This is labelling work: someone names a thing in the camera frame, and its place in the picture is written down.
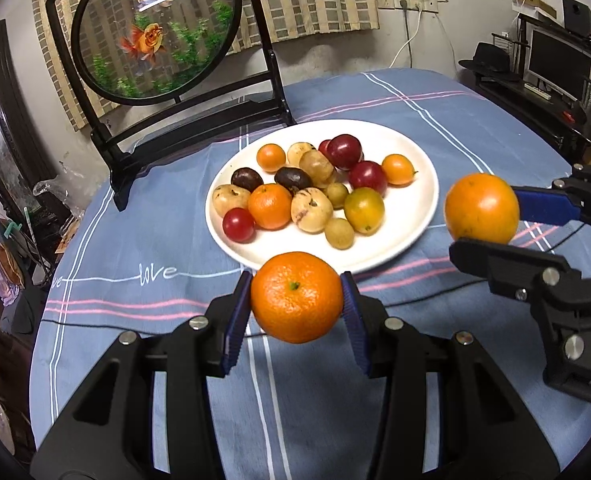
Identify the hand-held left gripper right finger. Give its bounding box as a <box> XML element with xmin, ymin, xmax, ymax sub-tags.
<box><xmin>340</xmin><ymin>271</ymin><xmax>560</xmax><ymax>480</ymax></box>

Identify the dark wooden framed picture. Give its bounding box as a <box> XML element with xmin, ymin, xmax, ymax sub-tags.
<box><xmin>0</xmin><ymin>20</ymin><xmax>58</xmax><ymax>221</ymax></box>

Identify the small yellow-green fruit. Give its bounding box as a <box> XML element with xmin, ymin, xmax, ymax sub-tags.
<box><xmin>324</xmin><ymin>217</ymin><xmax>355</xmax><ymax>250</ymax></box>
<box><xmin>324</xmin><ymin>182</ymin><xmax>350</xmax><ymax>209</ymax></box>

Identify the pink cloth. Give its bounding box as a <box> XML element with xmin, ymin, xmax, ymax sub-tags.
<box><xmin>0</xmin><ymin>242</ymin><xmax>26</xmax><ymax>306</ymax></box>

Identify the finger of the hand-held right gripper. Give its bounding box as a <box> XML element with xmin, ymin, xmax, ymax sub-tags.
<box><xmin>513</xmin><ymin>164</ymin><xmax>591</xmax><ymax>237</ymax></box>
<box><xmin>449</xmin><ymin>238</ymin><xmax>584</xmax><ymax>307</ymax></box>

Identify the computer monitor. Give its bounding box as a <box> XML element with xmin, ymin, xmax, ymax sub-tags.
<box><xmin>525</xmin><ymin>27</ymin><xmax>591</xmax><ymax>101</ymax></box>

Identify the blue striped tablecloth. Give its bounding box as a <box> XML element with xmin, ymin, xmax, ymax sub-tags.
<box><xmin>28</xmin><ymin>67</ymin><xmax>591</xmax><ymax>480</ymax></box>

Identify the clear plastic bag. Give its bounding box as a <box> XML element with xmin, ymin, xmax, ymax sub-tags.
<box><xmin>32</xmin><ymin>177</ymin><xmax>83</xmax><ymax>221</ymax></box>

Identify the cardboard box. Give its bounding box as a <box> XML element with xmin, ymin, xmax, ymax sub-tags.
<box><xmin>517</xmin><ymin>0</ymin><xmax>559</xmax><ymax>18</ymax></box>

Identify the white plate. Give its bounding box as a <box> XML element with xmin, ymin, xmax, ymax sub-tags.
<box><xmin>205</xmin><ymin>119</ymin><xmax>439</xmax><ymax>275</ymax></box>

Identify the mandarin orange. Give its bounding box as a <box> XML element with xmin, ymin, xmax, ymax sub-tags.
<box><xmin>248</xmin><ymin>183</ymin><xmax>294</xmax><ymax>231</ymax></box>
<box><xmin>250</xmin><ymin>251</ymin><xmax>345</xmax><ymax>345</ymax></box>

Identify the orange tomato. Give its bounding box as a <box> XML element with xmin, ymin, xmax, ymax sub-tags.
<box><xmin>256</xmin><ymin>143</ymin><xmax>286</xmax><ymax>171</ymax></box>
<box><xmin>381</xmin><ymin>154</ymin><xmax>419</xmax><ymax>187</ymax></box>

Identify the beige checked curtain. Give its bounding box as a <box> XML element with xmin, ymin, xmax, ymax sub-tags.
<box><xmin>30</xmin><ymin>0</ymin><xmax>380</xmax><ymax>133</ymax></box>

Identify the smooth round orange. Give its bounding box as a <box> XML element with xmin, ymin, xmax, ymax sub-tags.
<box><xmin>444</xmin><ymin>172</ymin><xmax>521</xmax><ymax>245</ymax></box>

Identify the black speaker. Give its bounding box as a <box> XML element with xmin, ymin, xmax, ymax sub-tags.
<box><xmin>561</xmin><ymin>0</ymin><xmax>591</xmax><ymax>36</ymax></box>

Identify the dark red plum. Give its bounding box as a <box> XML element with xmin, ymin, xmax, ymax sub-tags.
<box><xmin>327</xmin><ymin>134</ymin><xmax>363</xmax><ymax>170</ymax></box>

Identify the yellow-green tomato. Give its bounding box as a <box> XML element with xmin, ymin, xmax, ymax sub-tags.
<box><xmin>344</xmin><ymin>187</ymin><xmax>386</xmax><ymax>235</ymax></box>

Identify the white power cable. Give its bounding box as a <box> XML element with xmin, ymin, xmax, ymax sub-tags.
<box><xmin>389</xmin><ymin>7</ymin><xmax>423</xmax><ymax>70</ymax></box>

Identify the goldfish screen on black stand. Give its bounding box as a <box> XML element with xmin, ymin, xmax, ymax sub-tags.
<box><xmin>45</xmin><ymin>0</ymin><xmax>296</xmax><ymax>212</ymax></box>

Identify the black TV stand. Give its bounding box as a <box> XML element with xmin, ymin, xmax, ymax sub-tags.
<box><xmin>475</xmin><ymin>77</ymin><xmax>591</xmax><ymax>161</ymax></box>

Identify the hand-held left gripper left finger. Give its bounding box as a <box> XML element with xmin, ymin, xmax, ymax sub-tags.
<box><xmin>30</xmin><ymin>271</ymin><xmax>253</xmax><ymax>480</ymax></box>

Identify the dark purple wrinkled fruit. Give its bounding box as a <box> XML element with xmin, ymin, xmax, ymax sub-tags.
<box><xmin>274</xmin><ymin>167</ymin><xmax>313</xmax><ymax>196</ymax></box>
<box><xmin>230</xmin><ymin>167</ymin><xmax>264</xmax><ymax>192</ymax></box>

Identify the spotted yellow loquat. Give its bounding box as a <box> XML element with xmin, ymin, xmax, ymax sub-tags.
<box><xmin>287</xmin><ymin>142</ymin><xmax>317</xmax><ymax>166</ymax></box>
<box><xmin>212</xmin><ymin>184</ymin><xmax>252</xmax><ymax>219</ymax></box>
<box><xmin>290</xmin><ymin>187</ymin><xmax>334</xmax><ymax>234</ymax></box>
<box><xmin>299</xmin><ymin>149</ymin><xmax>335</xmax><ymax>186</ymax></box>

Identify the black hat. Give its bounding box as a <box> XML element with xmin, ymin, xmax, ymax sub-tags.
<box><xmin>459</xmin><ymin>41</ymin><xmax>519</xmax><ymax>80</ymax></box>

